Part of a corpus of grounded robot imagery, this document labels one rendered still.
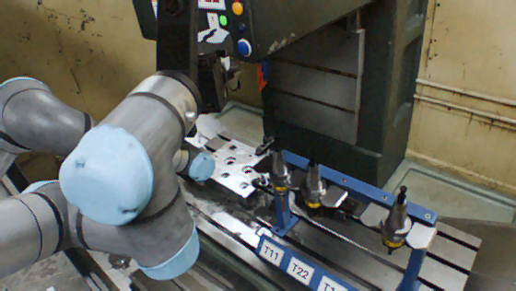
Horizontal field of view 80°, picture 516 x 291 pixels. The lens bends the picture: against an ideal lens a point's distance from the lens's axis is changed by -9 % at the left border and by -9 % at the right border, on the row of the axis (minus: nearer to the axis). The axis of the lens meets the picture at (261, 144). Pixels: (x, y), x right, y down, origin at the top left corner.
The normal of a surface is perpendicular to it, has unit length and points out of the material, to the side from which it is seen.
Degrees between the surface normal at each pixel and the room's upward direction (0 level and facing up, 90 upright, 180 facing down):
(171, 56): 57
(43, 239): 94
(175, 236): 90
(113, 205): 90
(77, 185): 90
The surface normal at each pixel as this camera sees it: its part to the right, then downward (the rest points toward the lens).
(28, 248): 0.96, 0.12
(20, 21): 0.75, 0.32
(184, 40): -0.18, 0.07
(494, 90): -0.65, 0.51
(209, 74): -0.19, 0.59
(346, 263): -0.11, -0.80
